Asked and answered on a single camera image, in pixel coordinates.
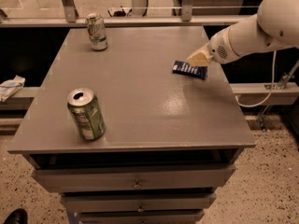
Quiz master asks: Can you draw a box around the top grey drawer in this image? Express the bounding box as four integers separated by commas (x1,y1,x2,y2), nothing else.
32,164,235,193

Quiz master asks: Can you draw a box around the green soda can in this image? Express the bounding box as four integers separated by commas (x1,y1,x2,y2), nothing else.
67,88,106,140

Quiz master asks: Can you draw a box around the black shoe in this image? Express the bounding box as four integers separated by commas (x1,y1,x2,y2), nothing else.
3,208,28,224

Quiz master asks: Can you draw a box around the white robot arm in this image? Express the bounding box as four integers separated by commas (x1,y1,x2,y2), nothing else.
187,0,299,66

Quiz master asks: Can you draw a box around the white wipes packet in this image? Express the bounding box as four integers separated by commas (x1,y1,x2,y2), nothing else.
0,76,25,102

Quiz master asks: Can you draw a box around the grey drawer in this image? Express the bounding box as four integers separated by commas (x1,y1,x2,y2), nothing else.
32,164,235,193
78,210,204,224
61,193,216,213

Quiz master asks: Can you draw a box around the metal railing frame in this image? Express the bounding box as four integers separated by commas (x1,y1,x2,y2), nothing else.
0,0,252,28

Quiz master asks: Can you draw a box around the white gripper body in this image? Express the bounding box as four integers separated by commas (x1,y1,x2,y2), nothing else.
209,28,239,64

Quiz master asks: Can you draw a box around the middle grey drawer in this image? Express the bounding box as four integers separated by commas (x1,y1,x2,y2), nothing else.
61,193,216,213

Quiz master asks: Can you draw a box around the blue rxbar blueberry bar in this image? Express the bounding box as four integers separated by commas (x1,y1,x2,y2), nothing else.
172,61,207,79

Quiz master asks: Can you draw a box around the bottom grey drawer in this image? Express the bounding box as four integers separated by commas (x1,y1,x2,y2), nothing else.
78,210,204,224

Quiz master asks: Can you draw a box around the grey drawer cabinet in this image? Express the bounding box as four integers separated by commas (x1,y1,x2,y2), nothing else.
7,26,257,224

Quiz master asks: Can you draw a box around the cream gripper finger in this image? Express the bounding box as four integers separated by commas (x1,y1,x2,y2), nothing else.
187,53,209,67
193,45,213,60

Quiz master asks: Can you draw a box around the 7up can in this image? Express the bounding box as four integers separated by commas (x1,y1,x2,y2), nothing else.
86,13,108,50

